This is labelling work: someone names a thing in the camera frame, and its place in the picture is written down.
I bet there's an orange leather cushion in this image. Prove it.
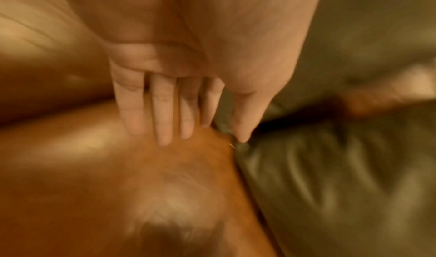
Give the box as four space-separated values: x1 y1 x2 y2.
327 64 436 119

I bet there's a person's left hand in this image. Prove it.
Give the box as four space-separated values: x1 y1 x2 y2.
57 0 327 147

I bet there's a brown leather cushion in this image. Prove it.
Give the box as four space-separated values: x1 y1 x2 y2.
0 0 118 126
0 98 283 257

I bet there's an olive green leather cushion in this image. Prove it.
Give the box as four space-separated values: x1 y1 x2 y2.
213 0 436 133
218 108 436 257

